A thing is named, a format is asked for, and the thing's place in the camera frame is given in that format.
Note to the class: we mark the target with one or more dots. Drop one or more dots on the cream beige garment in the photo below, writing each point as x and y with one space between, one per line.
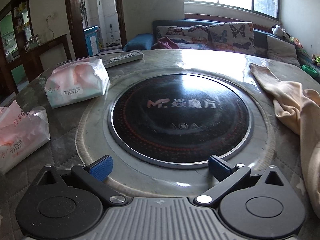
298 109

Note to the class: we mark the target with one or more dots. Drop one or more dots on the dark wooden shelf cabinet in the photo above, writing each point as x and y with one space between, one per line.
16 30

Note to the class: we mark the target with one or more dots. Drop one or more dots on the black round induction cooktop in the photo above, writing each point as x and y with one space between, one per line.
179 120

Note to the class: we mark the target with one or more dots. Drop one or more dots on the square butterfly cushion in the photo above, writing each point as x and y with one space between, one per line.
236 37

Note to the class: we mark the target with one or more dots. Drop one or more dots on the grey remote control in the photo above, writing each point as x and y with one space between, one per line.
123 59

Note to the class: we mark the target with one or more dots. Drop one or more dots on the panda plush toy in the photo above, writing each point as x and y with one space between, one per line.
280 32

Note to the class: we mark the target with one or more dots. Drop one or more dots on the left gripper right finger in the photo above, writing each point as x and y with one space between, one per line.
230 178

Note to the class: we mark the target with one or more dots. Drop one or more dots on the opened pink tissue pack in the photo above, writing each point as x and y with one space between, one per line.
22 133

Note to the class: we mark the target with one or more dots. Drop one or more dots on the blue corner sofa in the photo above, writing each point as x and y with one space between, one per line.
145 41

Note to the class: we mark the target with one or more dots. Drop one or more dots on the dark wooden counter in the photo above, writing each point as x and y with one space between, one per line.
45 56

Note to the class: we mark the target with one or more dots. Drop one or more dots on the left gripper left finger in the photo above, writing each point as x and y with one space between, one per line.
91 178

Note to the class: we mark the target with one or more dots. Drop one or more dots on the blue white small cabinet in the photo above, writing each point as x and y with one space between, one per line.
92 40

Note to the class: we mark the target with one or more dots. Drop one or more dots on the green plastic bowl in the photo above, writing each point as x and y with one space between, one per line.
310 70

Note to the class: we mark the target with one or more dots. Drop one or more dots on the sealed tissue pack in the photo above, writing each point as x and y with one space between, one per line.
76 81

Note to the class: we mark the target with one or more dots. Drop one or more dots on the long butterfly cushion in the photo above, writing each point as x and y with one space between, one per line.
192 37

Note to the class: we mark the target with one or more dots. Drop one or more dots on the grey plain cushion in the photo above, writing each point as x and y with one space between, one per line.
282 51

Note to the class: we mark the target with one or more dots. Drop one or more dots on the magenta cloth on sofa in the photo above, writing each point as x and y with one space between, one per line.
165 43

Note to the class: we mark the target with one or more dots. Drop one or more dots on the small plush toys pile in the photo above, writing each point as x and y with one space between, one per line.
315 60

